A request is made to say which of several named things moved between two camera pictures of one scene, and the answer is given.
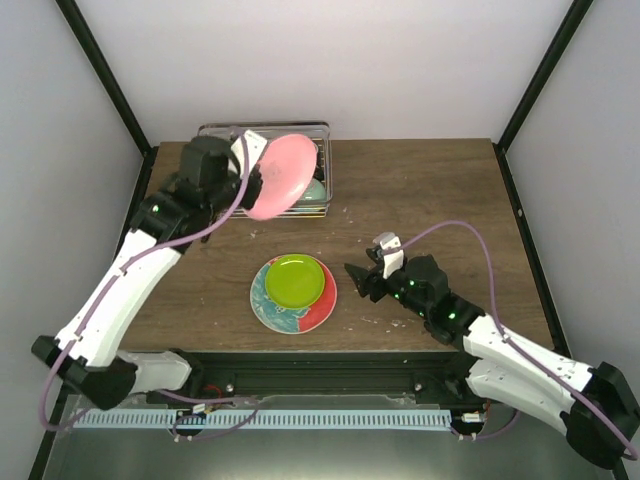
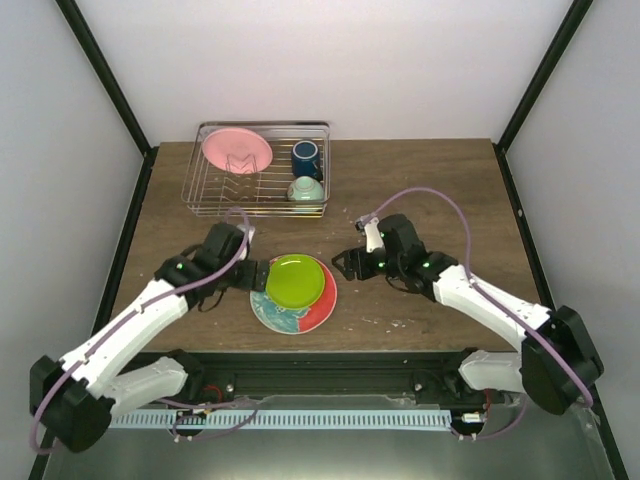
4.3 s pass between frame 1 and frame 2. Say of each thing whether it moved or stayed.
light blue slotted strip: stayed
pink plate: moved
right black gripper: moved
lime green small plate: stayed
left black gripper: moved
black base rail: stayed
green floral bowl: stayed
